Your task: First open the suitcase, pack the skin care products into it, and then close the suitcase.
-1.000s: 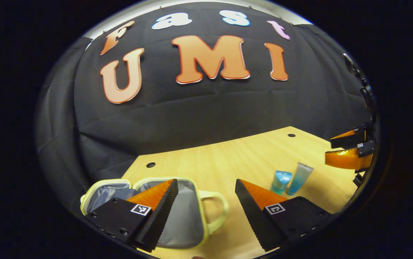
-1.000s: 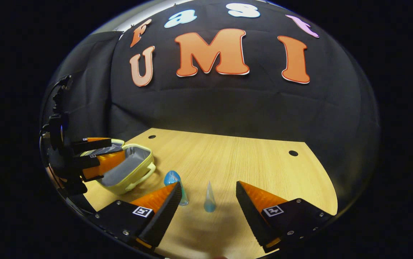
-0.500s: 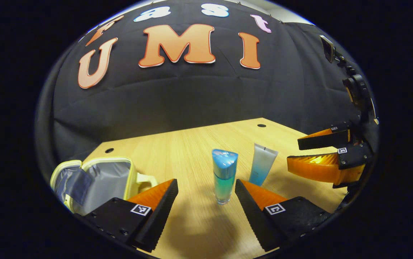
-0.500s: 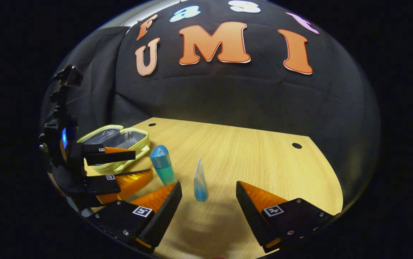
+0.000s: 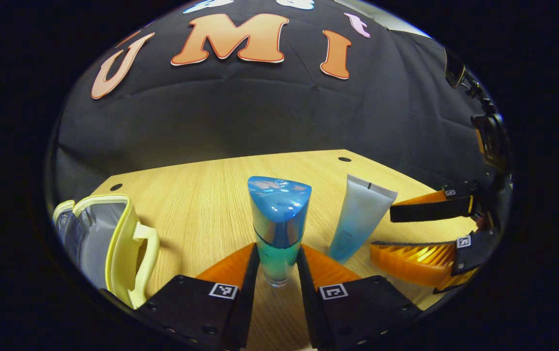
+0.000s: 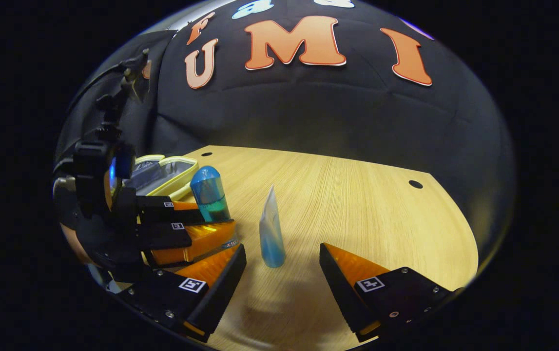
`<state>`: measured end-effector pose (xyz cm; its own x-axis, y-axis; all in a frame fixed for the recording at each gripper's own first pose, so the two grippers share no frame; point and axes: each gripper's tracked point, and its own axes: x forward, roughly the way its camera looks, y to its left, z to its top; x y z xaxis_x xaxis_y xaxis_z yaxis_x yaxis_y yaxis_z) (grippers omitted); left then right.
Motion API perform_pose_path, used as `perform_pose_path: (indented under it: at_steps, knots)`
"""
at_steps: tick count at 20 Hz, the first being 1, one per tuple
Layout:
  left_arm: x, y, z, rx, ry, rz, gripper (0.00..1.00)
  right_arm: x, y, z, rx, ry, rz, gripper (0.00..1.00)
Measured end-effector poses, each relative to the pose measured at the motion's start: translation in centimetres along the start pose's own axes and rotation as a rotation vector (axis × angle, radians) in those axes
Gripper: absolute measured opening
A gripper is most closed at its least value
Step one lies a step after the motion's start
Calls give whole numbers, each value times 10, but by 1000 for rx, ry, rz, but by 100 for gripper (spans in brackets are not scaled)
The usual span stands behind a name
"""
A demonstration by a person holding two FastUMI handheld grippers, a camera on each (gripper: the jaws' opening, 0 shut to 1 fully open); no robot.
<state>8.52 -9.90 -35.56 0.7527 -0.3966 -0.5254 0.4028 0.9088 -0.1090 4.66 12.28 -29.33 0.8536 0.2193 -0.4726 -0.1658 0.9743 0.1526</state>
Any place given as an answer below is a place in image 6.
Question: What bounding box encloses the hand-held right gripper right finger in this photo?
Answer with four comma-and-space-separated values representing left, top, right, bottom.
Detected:
319, 243, 463, 343

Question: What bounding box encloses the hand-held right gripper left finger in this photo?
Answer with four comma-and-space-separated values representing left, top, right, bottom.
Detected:
117, 244, 248, 343

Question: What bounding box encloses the cream yellow small suitcase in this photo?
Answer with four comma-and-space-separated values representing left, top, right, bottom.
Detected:
123, 154, 200, 201

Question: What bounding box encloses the blue capped bottle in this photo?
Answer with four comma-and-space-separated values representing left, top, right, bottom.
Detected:
190, 165, 239, 249

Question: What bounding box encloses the white blue squeeze tube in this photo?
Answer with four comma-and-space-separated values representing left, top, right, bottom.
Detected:
259, 184, 287, 269

